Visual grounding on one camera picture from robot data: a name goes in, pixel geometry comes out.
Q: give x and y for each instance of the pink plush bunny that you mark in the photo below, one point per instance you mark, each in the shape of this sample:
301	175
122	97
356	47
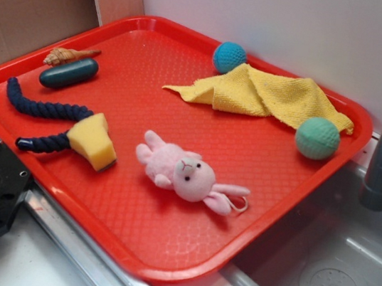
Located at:
172	168

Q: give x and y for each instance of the red plastic tray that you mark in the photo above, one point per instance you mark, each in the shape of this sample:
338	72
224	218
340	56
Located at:
151	232

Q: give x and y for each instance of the yellow terry cloth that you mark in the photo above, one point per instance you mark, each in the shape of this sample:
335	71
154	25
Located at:
246	90

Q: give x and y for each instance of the blue textured ball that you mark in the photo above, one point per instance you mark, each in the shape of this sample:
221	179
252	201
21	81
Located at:
227	56

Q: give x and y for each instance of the yellow sponge wedge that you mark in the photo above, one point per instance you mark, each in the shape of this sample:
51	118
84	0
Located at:
89	138

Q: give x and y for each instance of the green textured ball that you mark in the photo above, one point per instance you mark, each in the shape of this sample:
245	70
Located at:
317	138

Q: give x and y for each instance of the dark green capsule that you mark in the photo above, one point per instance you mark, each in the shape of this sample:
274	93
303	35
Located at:
69	74

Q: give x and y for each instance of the brown spiral seashell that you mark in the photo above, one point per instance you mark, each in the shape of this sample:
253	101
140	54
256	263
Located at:
60	56

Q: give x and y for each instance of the grey toy sink basin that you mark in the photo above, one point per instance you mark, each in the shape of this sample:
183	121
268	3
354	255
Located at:
327	239

